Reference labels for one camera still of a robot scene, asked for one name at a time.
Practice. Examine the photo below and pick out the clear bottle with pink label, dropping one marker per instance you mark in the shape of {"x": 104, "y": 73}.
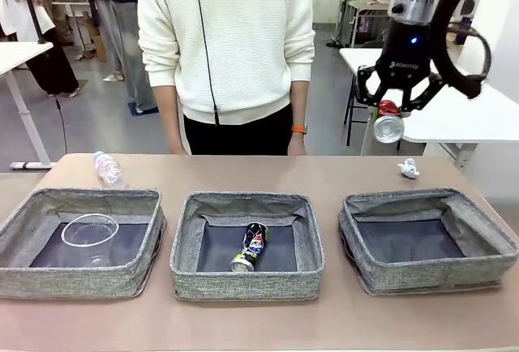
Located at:
{"x": 108, "y": 169}

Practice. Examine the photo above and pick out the clear plastic cup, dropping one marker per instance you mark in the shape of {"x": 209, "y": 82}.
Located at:
{"x": 95, "y": 246}

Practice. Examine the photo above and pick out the person in grey trousers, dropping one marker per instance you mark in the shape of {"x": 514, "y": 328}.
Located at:
{"x": 134, "y": 44}

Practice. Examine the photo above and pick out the small white table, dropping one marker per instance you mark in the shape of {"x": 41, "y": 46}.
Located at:
{"x": 20, "y": 52}

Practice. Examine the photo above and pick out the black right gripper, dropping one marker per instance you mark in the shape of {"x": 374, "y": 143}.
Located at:
{"x": 403, "y": 56}

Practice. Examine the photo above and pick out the black trousers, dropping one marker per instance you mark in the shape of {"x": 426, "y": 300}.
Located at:
{"x": 243, "y": 137}

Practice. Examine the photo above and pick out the crushed red drink can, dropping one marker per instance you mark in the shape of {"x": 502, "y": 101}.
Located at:
{"x": 389, "y": 127}

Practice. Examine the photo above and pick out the person's left hand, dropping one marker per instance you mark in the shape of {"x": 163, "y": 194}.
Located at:
{"x": 297, "y": 144}

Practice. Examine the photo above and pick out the brown cardboard box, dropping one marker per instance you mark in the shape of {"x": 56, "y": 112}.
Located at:
{"x": 99, "y": 50}

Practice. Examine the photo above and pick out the person's left forearm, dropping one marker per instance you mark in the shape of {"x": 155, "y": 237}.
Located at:
{"x": 300, "y": 102}

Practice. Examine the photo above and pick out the white workbench with equipment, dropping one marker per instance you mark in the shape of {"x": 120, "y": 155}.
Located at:
{"x": 367, "y": 5}

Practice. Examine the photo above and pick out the orange wristband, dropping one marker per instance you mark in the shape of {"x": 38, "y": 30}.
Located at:
{"x": 299, "y": 129}

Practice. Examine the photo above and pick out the person's right hand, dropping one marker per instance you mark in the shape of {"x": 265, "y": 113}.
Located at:
{"x": 177, "y": 148}

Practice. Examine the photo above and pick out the black stand pole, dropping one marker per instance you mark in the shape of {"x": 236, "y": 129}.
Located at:
{"x": 35, "y": 15}

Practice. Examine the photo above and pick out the white paper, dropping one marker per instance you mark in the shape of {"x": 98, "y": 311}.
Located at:
{"x": 407, "y": 168}

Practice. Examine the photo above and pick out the black sweater zipper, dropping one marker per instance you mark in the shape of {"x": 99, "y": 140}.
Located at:
{"x": 206, "y": 44}

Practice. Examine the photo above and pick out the grey fabric basket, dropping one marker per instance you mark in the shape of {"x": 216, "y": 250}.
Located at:
{"x": 243, "y": 285}
{"x": 425, "y": 279}
{"x": 81, "y": 283}

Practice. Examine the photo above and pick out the person in plaid shirt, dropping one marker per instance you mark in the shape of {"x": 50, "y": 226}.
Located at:
{"x": 16, "y": 15}

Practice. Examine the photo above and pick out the person's right forearm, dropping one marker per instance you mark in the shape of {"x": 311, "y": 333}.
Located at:
{"x": 166, "y": 117}

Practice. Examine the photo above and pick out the crushed black drink can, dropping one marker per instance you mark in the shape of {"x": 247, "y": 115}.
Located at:
{"x": 252, "y": 242}

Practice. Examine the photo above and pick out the white knit sweater torso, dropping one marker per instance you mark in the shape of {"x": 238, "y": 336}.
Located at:
{"x": 243, "y": 35}

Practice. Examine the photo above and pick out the large white table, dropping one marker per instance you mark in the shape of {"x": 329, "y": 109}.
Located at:
{"x": 446, "y": 125}

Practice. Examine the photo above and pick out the person in white shirt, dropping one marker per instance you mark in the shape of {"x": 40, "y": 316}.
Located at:
{"x": 107, "y": 31}

